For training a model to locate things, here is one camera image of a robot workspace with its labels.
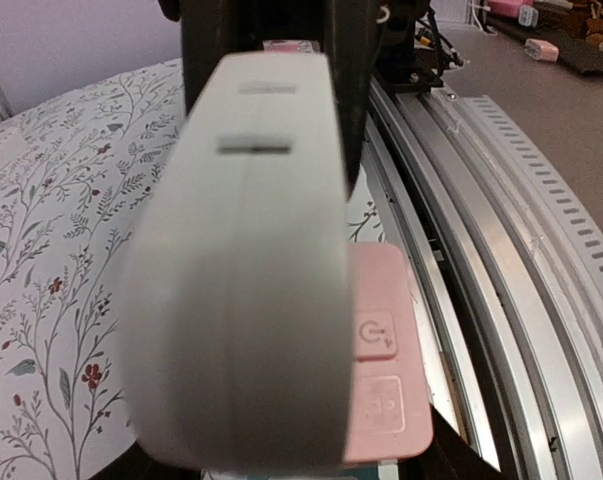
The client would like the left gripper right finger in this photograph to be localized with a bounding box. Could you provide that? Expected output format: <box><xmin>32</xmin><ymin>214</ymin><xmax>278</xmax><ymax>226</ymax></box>
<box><xmin>398</xmin><ymin>406</ymin><xmax>506</xmax><ymax>480</ymax></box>

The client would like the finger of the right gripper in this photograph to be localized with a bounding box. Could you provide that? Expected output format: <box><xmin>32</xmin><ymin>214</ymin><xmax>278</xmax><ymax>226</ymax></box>
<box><xmin>180</xmin><ymin>0</ymin><xmax>239</xmax><ymax>114</ymax></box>
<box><xmin>323</xmin><ymin>0</ymin><xmax>379</xmax><ymax>195</ymax></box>

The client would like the teal power strip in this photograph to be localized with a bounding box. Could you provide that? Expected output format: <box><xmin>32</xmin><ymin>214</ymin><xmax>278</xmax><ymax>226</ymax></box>
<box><xmin>200</xmin><ymin>457</ymin><xmax>400</xmax><ymax>480</ymax></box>

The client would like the floral patterned table mat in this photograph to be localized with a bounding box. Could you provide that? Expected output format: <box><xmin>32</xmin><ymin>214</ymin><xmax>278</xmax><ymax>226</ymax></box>
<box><xmin>0</xmin><ymin>58</ymin><xmax>382</xmax><ymax>480</ymax></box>

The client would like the aluminium front rail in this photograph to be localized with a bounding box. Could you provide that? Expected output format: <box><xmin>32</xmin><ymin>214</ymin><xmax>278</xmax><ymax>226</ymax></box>
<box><xmin>363</xmin><ymin>83</ymin><xmax>603</xmax><ymax>479</ymax></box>

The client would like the pink cube socket adapter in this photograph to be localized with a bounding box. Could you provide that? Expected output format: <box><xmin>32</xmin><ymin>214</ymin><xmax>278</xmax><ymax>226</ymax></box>
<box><xmin>344</xmin><ymin>242</ymin><xmax>434</xmax><ymax>465</ymax></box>

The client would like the white plug adapter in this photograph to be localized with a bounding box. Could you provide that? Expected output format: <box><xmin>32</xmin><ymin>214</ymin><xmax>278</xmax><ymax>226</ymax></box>
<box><xmin>118</xmin><ymin>52</ymin><xmax>354</xmax><ymax>474</ymax></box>

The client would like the pink plug adapter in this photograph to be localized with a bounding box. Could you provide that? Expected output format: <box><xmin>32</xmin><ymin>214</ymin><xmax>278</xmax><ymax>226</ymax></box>
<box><xmin>262</xmin><ymin>39</ymin><xmax>319</xmax><ymax>54</ymax></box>

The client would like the background clutter on shelf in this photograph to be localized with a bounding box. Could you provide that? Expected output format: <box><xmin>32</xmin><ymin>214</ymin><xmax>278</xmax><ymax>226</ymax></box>
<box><xmin>484</xmin><ymin>1</ymin><xmax>603</xmax><ymax>78</ymax></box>

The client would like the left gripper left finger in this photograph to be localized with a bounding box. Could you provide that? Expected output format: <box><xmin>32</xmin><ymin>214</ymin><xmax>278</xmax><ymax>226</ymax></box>
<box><xmin>83</xmin><ymin>435</ymin><xmax>204</xmax><ymax>480</ymax></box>

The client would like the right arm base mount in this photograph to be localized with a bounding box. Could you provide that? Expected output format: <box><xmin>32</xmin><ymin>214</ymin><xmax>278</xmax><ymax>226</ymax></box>
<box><xmin>373</xmin><ymin>1</ymin><xmax>464</xmax><ymax>94</ymax></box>

